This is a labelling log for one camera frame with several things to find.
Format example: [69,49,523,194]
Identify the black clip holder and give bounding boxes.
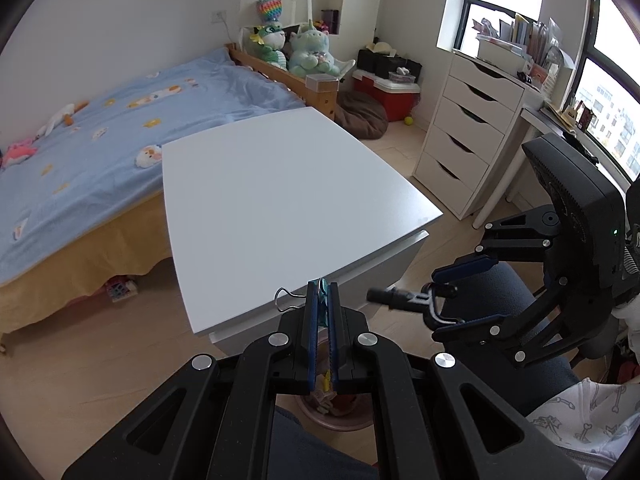
[366,282,458,328]

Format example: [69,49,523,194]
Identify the red cooler box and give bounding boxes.
[352,71,422,123]

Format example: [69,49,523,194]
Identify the brown floor cushion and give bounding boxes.
[334,91,390,141]

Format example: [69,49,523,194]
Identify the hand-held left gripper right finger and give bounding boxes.
[327,282,586,480]

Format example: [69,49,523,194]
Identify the person's left leg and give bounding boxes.
[267,405,381,480]

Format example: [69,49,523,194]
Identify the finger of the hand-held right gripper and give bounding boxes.
[430,272,608,368]
[431,207,561,286]

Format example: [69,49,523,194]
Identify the green dragon plush toy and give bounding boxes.
[250,24,290,70]

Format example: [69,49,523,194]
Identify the clear plastic box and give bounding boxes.
[305,74,341,93]

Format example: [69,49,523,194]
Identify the white low table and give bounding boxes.
[161,106,445,356]

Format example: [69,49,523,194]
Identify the pink plush toy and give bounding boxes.
[0,140,40,168]

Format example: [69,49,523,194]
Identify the white goose plush toy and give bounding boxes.
[35,102,88,137]

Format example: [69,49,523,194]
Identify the white desk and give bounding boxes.
[500,87,601,211]

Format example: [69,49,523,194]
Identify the white drawer cabinet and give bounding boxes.
[412,52,526,220]

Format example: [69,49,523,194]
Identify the person's white printed top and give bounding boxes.
[525,377,640,480]

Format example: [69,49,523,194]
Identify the black bags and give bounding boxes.
[356,49,423,81]

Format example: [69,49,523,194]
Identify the blue binder clip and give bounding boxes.
[274,277,331,313]

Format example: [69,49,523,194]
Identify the light green dinosaur plush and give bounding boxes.
[287,20,341,77]

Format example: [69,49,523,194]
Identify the bed with blue blanket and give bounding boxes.
[0,46,306,286]

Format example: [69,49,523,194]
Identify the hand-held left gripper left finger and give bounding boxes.
[62,280,321,480]

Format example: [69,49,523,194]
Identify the wooden bed frame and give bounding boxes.
[226,42,341,121]

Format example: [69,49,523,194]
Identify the row of books and papers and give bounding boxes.
[470,12,576,98]

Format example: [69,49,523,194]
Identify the yellow bed skirt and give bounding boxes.
[0,195,173,341]

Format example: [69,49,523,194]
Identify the pink trash bin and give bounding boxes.
[295,390,373,432]

